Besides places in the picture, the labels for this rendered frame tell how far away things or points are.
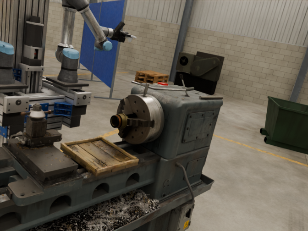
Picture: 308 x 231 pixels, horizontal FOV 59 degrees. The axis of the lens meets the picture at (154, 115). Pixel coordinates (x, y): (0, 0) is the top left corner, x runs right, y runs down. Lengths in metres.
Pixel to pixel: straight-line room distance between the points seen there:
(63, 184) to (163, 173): 0.76
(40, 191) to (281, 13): 10.96
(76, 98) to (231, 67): 9.92
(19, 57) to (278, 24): 10.33
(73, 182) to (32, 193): 0.18
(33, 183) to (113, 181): 0.48
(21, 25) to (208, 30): 10.25
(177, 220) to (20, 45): 1.67
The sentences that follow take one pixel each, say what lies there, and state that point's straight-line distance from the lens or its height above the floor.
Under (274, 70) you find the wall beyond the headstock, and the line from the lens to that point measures 11.38.
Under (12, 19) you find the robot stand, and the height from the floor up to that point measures 1.52.
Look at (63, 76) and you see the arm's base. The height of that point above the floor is 1.20.
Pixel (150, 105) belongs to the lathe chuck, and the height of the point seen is 1.20.
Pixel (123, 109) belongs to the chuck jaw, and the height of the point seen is 1.14.
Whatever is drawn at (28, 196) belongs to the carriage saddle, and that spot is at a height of 0.90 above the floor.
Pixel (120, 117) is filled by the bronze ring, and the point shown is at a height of 1.11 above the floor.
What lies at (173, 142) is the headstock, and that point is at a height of 0.98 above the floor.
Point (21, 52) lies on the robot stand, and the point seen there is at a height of 1.33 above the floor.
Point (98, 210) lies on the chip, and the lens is 1.75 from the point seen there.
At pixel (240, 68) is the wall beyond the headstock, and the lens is 11.49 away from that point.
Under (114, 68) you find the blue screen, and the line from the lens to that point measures 6.59.
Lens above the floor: 1.58
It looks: 15 degrees down
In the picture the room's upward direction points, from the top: 12 degrees clockwise
